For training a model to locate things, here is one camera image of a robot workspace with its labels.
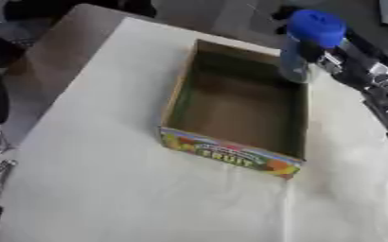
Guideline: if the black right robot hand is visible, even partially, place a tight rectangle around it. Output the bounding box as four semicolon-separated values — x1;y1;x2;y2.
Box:
296;27;388;93

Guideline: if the clear bottle with blue cap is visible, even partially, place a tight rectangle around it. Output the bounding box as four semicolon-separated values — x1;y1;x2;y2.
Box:
276;9;348;85

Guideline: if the cardboard box with printed front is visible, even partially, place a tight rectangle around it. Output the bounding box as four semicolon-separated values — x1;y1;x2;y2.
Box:
157;38;312;182

